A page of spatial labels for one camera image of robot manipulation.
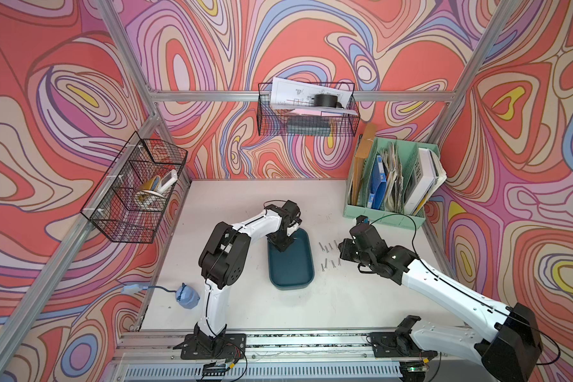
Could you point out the tape rolls in basket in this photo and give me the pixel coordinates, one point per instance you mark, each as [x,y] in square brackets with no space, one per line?
[155,190]

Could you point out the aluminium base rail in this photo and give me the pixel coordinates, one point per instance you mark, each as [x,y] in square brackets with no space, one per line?
[282,355]

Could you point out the blue folder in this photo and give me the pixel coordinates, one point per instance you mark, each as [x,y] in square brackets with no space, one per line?
[377,185]

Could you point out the white paper sheets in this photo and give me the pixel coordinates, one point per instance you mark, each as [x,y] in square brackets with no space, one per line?
[298,97]

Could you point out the black tape roll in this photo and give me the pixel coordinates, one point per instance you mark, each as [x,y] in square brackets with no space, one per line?
[325,100]

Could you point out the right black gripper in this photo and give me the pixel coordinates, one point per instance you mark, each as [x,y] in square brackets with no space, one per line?
[344,250]

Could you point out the white book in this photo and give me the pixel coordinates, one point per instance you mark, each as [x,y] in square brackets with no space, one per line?
[427,176]

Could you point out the brown folder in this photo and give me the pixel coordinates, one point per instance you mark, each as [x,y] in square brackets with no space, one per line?
[361,154]

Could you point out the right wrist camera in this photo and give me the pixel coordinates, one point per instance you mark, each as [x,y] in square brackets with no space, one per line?
[365,236]

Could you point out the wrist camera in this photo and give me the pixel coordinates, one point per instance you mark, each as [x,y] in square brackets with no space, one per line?
[290,213]
[365,236]

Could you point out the green file organizer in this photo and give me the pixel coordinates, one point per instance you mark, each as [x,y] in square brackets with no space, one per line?
[407,151]

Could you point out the black wire basket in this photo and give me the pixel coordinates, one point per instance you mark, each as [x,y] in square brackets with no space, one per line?
[111,208]
[272,122]

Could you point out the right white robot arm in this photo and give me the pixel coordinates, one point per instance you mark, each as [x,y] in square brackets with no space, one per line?
[506,341]

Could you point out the black wire basket left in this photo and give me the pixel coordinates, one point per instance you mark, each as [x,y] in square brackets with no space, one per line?
[111,208]

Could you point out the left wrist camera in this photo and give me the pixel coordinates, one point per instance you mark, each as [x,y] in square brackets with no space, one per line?
[290,213]

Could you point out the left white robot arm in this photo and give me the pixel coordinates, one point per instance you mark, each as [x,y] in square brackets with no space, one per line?
[222,263]

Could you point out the teal plastic storage tray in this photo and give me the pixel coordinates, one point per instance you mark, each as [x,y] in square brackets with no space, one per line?
[292,269]

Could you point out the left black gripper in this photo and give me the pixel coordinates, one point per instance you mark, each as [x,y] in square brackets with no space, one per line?
[282,246]

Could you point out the black wire basket back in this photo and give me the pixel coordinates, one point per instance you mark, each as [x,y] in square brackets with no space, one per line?
[272,122]

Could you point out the stack of magazines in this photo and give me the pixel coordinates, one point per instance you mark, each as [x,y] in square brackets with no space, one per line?
[395,179]

